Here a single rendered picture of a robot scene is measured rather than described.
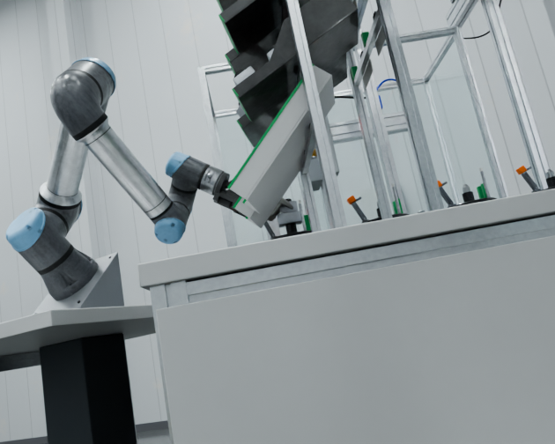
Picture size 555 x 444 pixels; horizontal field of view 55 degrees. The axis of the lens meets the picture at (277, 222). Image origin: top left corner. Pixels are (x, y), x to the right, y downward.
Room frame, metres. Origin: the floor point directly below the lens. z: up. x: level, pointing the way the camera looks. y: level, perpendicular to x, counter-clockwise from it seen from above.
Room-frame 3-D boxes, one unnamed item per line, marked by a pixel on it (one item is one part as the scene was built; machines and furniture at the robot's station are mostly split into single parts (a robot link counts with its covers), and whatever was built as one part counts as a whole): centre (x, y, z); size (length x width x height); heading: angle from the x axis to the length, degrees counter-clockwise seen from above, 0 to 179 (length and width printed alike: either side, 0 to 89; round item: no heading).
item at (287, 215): (1.41, -0.04, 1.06); 0.08 x 0.04 x 0.07; 93
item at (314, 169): (1.61, -0.14, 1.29); 0.12 x 0.05 x 0.25; 3
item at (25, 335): (1.48, 0.56, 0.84); 0.90 x 0.70 x 0.03; 156
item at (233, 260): (1.44, -0.48, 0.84); 1.50 x 1.41 x 0.03; 3
